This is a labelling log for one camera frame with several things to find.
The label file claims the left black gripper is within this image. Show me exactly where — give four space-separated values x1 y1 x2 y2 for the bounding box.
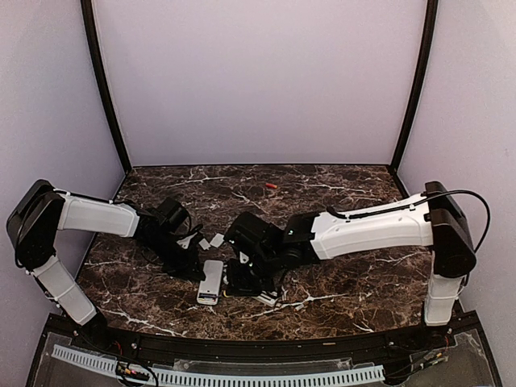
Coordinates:
144 234 206 283

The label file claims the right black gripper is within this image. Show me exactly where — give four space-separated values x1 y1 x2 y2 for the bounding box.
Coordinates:
227 248 281 296

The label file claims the white slim remote control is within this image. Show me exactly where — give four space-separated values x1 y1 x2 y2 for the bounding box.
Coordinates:
254 291 279 307

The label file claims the grey remote control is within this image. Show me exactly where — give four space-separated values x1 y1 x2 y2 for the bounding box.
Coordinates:
197 260 224 306

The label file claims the grey remote battery cover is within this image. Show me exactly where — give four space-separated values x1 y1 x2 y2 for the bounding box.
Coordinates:
210 233 224 248

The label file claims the white battery cover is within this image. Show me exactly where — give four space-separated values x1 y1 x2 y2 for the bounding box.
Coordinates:
198 239 211 250

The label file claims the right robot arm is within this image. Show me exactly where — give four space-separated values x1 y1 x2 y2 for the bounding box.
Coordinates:
223 181 481 350

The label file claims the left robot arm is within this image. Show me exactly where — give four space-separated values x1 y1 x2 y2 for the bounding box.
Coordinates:
6 179 206 352

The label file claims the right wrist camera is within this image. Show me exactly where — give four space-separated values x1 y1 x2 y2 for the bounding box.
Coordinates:
239 252 252 265

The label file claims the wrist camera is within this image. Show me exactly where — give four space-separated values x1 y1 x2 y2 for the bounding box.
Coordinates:
239 252 252 265
177 224 203 249

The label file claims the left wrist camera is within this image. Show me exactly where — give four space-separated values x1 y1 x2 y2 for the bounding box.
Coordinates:
177 224 203 249

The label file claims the black front rail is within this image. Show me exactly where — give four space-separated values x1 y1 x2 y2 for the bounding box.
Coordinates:
68 310 481 366

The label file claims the white slotted cable duct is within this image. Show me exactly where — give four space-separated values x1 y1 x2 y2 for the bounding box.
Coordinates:
51 344 385 386

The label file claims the left black frame post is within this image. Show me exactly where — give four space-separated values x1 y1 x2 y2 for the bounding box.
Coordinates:
80 0 132 175

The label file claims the black frame post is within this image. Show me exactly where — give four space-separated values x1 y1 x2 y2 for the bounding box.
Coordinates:
389 0 439 176
80 0 132 175

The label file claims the right black frame post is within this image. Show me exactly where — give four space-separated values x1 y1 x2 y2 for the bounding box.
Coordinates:
389 0 439 176

